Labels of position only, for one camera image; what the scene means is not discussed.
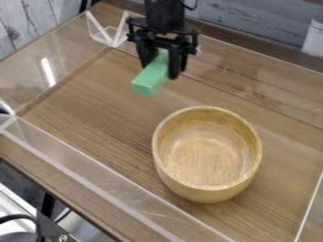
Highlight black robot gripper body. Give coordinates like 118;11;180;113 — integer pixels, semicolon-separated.
125;9;201;56

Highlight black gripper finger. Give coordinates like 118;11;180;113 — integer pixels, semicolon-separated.
134;39;158;67
168;44;188;79

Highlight green rectangular block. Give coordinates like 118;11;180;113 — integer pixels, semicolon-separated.
130;50;169;96

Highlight brown wooden bowl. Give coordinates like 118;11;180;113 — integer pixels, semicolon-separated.
150;106;262;203

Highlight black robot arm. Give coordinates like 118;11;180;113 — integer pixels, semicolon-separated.
126;0;198;79

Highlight white cylindrical container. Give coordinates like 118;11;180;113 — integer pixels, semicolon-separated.
301;17;323;59

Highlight clear acrylic tray walls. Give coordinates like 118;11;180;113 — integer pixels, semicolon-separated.
0;15;323;242

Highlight black metal table leg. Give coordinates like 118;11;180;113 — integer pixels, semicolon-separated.
40;193;56;217

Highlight black bracket with screw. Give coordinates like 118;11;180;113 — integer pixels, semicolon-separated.
36;212;80;242

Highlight black cable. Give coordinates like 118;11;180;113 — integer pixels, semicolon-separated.
0;214;41;242

